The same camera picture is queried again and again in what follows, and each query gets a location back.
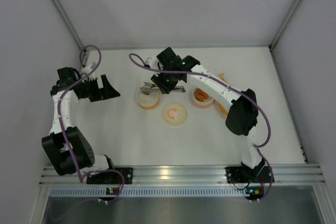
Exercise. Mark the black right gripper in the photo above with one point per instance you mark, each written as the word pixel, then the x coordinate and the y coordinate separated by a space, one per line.
pixel 163 85

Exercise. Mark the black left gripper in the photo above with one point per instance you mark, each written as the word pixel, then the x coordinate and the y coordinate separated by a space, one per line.
pixel 95 91

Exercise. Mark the metal tongs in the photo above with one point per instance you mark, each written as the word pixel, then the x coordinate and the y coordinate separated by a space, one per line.
pixel 148 88

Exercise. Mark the cream lid pink handle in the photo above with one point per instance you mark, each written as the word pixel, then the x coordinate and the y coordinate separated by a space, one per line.
pixel 174 114

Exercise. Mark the orange fried food piece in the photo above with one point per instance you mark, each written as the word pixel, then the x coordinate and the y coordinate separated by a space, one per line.
pixel 204 94
pixel 199 97

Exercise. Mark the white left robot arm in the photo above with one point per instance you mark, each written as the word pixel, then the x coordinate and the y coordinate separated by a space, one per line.
pixel 66 147

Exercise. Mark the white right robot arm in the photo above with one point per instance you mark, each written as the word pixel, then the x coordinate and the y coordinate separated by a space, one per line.
pixel 242 113

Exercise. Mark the yellow lunch bowl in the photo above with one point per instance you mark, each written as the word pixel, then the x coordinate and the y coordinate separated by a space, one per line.
pixel 147 101

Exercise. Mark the pink lunch bowl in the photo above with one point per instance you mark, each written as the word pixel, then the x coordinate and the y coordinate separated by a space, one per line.
pixel 204 104

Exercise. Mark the woven boat-shaped basket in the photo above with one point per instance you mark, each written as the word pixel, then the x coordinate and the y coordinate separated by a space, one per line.
pixel 222 94

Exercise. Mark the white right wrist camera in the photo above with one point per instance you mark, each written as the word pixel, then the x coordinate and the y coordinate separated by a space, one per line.
pixel 152 62

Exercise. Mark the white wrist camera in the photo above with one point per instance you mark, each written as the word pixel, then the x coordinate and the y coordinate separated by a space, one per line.
pixel 152 62
pixel 87 69

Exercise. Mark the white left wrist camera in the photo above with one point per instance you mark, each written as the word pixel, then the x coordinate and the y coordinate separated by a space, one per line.
pixel 87 69

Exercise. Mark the left aluminium frame post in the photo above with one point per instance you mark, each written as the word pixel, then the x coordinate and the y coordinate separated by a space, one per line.
pixel 67 22

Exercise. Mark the aluminium frame post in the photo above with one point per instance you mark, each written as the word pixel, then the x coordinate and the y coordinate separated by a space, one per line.
pixel 293 8
pixel 67 22

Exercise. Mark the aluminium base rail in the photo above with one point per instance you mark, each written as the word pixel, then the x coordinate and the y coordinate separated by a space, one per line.
pixel 157 181

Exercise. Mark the right aluminium frame post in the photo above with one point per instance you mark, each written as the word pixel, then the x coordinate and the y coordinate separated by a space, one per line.
pixel 293 8

